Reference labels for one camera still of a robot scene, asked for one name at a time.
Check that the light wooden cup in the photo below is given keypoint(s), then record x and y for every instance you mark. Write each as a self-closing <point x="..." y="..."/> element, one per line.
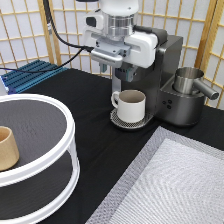
<point x="9" y="154"/>

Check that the grey woven placemat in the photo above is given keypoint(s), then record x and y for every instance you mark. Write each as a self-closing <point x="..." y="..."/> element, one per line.
<point x="173" y="180"/>

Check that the black tablecloth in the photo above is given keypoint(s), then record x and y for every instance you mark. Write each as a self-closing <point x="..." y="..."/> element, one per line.
<point x="105" y="151"/>

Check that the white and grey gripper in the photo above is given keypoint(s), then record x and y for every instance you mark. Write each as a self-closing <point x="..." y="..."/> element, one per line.
<point x="115" y="39"/>

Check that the white ceramic mug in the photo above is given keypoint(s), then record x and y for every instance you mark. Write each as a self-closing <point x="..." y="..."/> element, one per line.
<point x="130" y="105"/>

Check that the grey pod coffee machine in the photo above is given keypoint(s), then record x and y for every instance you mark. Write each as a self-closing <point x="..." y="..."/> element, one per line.
<point x="173" y="94"/>

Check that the white two-tier round shelf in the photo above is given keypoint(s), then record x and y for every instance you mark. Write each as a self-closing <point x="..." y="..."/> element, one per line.
<point x="48" y="168"/>

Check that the blue ribbed metal block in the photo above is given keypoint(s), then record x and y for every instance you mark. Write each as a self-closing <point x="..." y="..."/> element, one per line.
<point x="29" y="75"/>

